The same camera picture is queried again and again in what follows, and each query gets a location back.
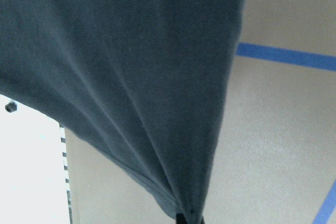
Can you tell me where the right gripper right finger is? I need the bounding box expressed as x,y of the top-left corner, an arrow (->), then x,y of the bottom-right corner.
199,216 -> 205,224

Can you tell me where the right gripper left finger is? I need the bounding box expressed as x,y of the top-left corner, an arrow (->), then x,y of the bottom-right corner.
175,213 -> 187,224

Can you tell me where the black graphic t-shirt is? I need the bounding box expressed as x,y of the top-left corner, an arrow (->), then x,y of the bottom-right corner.
1,0 -> 245,223

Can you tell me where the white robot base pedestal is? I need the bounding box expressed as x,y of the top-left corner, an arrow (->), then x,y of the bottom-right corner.
1,95 -> 72,223

